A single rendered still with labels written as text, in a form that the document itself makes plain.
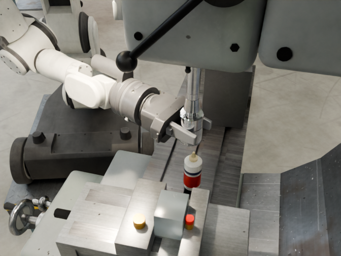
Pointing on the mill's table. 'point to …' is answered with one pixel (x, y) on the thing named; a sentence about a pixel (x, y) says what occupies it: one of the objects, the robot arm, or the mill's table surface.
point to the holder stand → (226, 97)
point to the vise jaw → (139, 189)
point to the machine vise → (216, 250)
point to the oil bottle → (192, 171)
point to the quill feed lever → (122, 64)
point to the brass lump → (139, 221)
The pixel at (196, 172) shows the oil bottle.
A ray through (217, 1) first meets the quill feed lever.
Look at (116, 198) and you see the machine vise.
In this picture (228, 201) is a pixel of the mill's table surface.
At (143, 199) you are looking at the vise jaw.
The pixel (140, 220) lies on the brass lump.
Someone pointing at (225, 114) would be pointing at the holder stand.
